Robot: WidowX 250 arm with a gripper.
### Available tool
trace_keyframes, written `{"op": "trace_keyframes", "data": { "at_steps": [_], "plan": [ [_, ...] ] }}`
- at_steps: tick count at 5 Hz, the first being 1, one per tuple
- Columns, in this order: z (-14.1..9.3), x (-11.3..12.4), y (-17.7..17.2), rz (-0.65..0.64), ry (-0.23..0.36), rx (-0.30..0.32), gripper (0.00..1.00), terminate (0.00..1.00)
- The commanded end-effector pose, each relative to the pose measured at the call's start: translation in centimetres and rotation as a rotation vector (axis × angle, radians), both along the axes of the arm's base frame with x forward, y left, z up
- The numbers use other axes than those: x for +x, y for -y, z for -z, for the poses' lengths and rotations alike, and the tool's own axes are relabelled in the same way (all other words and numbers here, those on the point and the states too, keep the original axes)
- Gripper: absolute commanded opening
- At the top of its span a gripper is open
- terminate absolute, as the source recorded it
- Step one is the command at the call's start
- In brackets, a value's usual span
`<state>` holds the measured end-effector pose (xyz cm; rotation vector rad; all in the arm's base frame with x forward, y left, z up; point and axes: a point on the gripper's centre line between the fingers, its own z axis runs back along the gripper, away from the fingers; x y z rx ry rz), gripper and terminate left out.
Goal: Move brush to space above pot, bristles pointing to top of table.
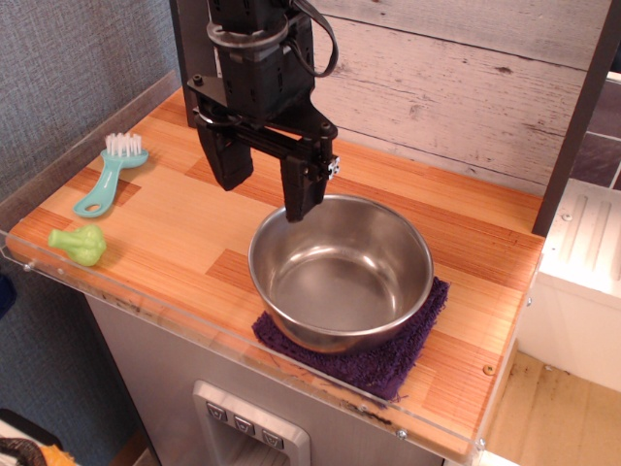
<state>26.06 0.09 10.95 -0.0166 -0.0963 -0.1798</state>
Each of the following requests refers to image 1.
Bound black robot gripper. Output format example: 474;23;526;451
189;32;339;222

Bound teal dish brush white bristles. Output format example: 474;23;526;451
73;133;148;218

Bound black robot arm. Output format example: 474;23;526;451
188;1;339;222

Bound stainless steel pot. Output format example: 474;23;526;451
247;194;435;354

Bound green toy broccoli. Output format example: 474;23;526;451
48;224;107;267

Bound purple cloth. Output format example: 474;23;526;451
252;278;450;401

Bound grey toy kitchen cabinet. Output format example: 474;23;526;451
87;298;443;465

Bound silver button panel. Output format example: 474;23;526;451
192;381;311;465

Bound white ridged appliance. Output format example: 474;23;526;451
517;180;620;390

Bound orange object bottom left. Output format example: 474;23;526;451
29;446;77;466

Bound dark left shelf post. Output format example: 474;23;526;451
169;0;216;128

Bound dark shelf post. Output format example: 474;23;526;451
532;0;620;237
169;0;216;128

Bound dark right shelf post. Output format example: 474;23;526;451
532;0;620;237

